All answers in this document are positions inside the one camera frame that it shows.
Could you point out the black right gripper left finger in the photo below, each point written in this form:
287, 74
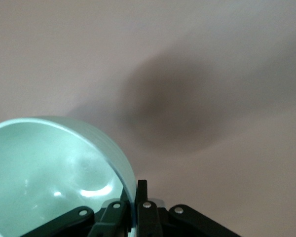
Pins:
108, 219

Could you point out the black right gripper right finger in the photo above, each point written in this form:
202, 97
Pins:
148, 222

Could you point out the green bowl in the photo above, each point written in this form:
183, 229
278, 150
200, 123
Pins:
44, 168

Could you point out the brown table cover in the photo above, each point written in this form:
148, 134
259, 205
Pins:
212, 49

